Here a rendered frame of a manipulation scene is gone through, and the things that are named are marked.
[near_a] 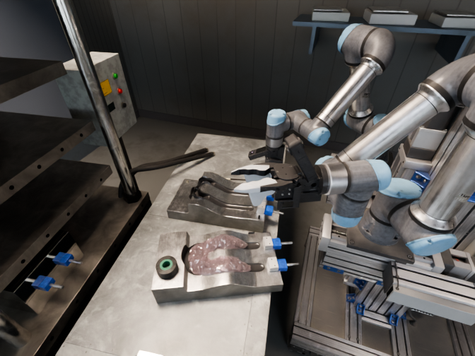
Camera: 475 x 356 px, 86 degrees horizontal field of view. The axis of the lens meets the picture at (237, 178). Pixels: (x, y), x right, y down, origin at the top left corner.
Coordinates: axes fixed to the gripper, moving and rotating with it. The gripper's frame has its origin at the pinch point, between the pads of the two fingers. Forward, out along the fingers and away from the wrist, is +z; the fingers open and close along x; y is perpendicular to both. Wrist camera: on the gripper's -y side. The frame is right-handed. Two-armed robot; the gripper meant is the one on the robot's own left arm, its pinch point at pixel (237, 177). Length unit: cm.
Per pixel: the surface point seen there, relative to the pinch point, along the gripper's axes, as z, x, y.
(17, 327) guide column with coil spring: 76, 7, 57
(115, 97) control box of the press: 55, 98, 4
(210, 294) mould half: 10, 14, 61
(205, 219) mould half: 12, 52, 55
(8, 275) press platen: 77, 16, 41
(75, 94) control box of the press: 68, 83, -2
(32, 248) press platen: 73, 26, 39
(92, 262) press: 63, 37, 62
